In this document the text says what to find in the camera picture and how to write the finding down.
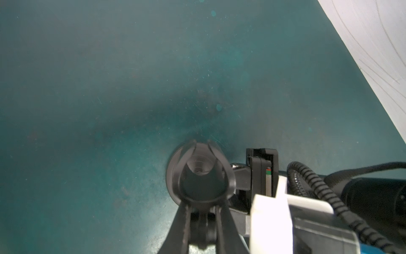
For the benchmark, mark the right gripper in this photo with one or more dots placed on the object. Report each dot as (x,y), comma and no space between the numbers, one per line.
(258,176)

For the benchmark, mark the black round stand base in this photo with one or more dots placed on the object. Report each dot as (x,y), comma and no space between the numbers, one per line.
(200,175)

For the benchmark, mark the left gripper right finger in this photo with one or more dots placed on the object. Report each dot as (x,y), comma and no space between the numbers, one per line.
(228,239)

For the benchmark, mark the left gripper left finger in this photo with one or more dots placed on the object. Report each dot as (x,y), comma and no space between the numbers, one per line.
(177,240)

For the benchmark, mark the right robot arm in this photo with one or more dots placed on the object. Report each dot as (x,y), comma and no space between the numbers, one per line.
(380,202)

